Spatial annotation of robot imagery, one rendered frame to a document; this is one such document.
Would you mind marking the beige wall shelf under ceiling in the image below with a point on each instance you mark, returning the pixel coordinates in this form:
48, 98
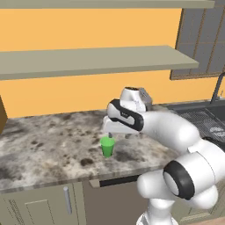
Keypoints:
102, 3

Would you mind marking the green plastic cup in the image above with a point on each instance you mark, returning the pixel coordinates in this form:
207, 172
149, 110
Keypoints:
107, 147

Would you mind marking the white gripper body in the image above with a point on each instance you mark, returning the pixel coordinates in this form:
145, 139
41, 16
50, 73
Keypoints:
117, 127

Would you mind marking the brown wooden cabinet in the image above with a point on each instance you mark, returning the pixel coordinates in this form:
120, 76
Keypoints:
2, 115

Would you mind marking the window with brown frame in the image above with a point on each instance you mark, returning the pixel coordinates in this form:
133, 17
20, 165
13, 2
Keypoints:
202, 38

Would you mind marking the beige cupboard under sink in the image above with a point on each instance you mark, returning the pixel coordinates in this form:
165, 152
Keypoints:
202, 215

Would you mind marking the long beige wall shelf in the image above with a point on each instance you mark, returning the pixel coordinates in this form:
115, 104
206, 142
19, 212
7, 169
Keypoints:
88, 60

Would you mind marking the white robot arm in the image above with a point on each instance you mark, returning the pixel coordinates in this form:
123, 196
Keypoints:
172, 132

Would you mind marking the dark grey tap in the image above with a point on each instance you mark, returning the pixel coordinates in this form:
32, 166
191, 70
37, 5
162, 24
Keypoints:
216, 88

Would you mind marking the beige cupboard door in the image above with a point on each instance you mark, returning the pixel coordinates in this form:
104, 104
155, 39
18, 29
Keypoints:
38, 206

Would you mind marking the brown dishwasher front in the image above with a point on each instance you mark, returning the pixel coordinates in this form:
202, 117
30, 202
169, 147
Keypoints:
114, 205

